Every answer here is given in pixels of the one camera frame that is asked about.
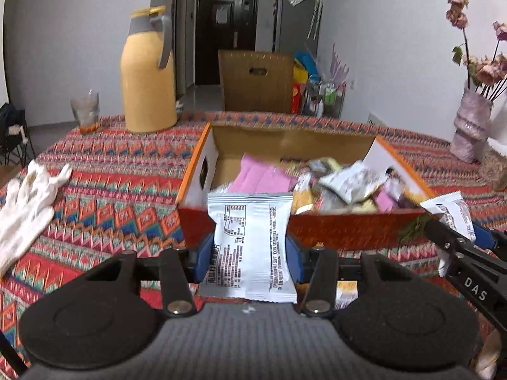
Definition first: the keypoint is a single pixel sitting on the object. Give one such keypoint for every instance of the grey refrigerator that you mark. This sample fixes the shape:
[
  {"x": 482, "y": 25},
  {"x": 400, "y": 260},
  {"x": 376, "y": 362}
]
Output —
[{"x": 295, "y": 27}]

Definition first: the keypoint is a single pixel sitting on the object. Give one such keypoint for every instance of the red cardboard box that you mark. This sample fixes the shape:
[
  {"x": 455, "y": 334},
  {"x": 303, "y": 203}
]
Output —
[{"x": 356, "y": 229}]

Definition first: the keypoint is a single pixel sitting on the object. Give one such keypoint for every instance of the paper notice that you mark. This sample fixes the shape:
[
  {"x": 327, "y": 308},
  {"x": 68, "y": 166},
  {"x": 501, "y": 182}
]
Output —
[{"x": 222, "y": 12}]

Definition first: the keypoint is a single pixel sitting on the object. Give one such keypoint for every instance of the red gift box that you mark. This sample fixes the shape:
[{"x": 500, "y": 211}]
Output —
[{"x": 297, "y": 97}]

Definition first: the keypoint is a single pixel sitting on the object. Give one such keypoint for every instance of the bunch of dried roses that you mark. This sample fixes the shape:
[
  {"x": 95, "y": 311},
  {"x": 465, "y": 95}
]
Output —
[{"x": 487, "y": 71}]

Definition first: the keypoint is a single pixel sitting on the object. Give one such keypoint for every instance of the blue plastic object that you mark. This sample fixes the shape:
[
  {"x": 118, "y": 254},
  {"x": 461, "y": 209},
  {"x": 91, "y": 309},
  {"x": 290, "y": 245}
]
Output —
[{"x": 307, "y": 61}]

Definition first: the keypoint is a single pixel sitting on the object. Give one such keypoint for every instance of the glass cup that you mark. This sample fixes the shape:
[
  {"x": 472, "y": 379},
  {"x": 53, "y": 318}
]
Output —
[{"x": 85, "y": 114}]

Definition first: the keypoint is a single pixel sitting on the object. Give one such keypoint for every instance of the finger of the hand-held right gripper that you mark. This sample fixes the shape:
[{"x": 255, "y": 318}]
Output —
[
  {"x": 485, "y": 237},
  {"x": 443, "y": 237}
]

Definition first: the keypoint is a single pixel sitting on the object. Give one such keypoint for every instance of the grey interior door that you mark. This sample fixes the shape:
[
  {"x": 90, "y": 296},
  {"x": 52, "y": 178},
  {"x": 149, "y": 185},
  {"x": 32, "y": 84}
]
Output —
[{"x": 180, "y": 35}]

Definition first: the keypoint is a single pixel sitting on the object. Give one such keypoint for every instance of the yellow thermos jug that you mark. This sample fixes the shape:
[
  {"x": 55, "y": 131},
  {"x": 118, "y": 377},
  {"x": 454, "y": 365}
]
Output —
[{"x": 148, "y": 87}]

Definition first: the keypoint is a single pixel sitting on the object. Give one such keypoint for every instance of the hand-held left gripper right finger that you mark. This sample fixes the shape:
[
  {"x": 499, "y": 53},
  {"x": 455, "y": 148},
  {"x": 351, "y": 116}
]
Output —
[{"x": 294, "y": 261}]

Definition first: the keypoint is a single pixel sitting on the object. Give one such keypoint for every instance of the pink snack packet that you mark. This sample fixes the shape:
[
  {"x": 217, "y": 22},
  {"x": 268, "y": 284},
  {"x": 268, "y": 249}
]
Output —
[
  {"x": 384, "y": 200},
  {"x": 257, "y": 174}
]

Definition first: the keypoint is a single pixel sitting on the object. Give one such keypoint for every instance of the brown cardboard box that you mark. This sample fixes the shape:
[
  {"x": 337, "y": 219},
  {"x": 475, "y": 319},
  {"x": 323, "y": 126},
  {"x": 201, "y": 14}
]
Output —
[{"x": 253, "y": 95}]

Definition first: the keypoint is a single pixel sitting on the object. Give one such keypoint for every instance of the black bag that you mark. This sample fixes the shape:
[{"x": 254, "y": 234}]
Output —
[{"x": 12, "y": 118}]

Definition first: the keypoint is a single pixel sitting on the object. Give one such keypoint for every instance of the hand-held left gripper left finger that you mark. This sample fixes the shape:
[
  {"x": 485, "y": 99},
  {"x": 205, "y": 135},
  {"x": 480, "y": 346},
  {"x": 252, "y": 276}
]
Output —
[{"x": 204, "y": 261}]

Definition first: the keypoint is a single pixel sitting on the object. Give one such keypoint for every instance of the dark entrance door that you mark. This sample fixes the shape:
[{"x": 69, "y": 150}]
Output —
[{"x": 210, "y": 47}]

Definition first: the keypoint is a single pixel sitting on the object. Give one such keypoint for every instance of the metal trolley rack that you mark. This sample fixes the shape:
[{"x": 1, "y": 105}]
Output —
[{"x": 324, "y": 99}]

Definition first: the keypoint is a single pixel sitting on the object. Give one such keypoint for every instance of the yellow plastic bag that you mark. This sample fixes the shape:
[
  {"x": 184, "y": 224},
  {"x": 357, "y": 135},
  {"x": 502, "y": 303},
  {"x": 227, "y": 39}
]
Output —
[{"x": 300, "y": 74}]

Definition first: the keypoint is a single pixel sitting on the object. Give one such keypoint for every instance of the person's right hand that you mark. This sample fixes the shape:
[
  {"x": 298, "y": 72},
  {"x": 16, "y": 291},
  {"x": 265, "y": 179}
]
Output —
[{"x": 491, "y": 352}]

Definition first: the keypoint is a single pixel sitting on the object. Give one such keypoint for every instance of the white folded umbrella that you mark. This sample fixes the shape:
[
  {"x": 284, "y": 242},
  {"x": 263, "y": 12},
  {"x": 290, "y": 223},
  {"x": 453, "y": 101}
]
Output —
[{"x": 315, "y": 12}]

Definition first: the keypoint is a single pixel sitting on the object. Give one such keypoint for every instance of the white biscuit snack packet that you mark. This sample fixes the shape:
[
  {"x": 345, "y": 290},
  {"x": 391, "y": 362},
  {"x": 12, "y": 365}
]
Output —
[
  {"x": 346, "y": 297},
  {"x": 348, "y": 184},
  {"x": 447, "y": 209},
  {"x": 249, "y": 245}
]

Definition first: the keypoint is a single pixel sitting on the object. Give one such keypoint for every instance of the pink textured vase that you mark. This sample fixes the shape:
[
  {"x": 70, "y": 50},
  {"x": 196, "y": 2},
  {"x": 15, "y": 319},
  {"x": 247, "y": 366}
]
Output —
[{"x": 469, "y": 126}]

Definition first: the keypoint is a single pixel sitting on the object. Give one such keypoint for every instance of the purple decorative grass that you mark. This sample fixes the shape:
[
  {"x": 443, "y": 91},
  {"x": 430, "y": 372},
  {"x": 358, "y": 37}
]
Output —
[{"x": 338, "y": 67}]

